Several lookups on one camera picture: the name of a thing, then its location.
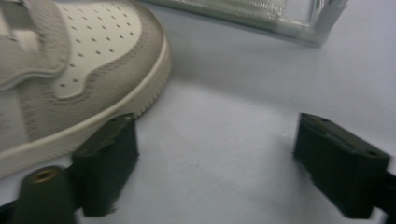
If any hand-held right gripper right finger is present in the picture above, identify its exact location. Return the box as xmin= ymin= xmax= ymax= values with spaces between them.
xmin=292 ymin=112 xmax=396 ymax=224

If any white frame bar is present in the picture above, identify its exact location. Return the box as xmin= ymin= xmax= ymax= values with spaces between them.
xmin=274 ymin=0 xmax=349 ymax=49

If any beige and white sneaker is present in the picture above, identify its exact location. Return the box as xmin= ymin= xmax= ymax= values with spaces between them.
xmin=0 ymin=0 xmax=173 ymax=180

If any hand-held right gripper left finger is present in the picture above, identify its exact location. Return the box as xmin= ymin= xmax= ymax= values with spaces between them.
xmin=12 ymin=112 xmax=140 ymax=224

